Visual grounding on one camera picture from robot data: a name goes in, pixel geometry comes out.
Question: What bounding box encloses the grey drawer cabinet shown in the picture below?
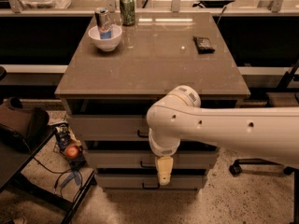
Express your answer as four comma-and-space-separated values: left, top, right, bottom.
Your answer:
54, 12, 251, 194

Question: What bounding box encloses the black office chair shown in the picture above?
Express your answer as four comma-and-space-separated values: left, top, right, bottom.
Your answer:
229, 159, 299, 224

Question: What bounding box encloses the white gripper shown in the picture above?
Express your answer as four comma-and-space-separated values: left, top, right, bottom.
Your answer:
149, 129, 180, 186

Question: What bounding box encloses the black side table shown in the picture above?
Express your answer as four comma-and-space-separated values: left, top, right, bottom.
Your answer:
0, 125, 95, 224

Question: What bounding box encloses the black floor cable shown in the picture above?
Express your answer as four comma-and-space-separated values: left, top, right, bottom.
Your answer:
32, 156, 85, 201

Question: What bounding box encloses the black snack packet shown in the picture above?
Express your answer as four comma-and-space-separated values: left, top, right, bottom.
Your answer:
193, 36, 215, 54

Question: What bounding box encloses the white ceramic bowl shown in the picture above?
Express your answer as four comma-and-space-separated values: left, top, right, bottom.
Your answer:
88, 24, 122, 51

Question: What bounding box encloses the brown bag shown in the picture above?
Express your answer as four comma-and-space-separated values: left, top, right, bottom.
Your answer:
0, 97, 50, 153

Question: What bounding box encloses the red apple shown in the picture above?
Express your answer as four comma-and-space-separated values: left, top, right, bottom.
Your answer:
64, 146, 79, 159

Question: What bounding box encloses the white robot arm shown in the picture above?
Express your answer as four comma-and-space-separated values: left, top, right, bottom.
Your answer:
147, 85, 299, 185

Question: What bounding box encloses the silver blue can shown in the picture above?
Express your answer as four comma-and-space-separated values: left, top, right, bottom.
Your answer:
94, 7, 112, 39

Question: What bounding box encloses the green soda can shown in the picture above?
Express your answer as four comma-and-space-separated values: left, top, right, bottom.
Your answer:
120, 0, 135, 26

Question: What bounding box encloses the grey drawer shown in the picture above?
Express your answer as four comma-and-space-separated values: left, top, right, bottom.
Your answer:
94, 174, 207, 189
83, 150, 218, 169
67, 115, 149, 142

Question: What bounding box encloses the grey middle drawer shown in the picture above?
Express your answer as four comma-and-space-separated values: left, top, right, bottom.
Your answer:
83, 150, 218, 169

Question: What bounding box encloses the grey top drawer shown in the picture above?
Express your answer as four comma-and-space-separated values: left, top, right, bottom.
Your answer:
67, 115, 149, 142

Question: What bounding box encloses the grey bottom drawer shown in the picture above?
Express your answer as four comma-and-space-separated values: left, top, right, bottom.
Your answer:
94, 174, 207, 189

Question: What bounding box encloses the blue chip bag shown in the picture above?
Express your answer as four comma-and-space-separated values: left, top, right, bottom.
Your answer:
55, 123, 70, 151

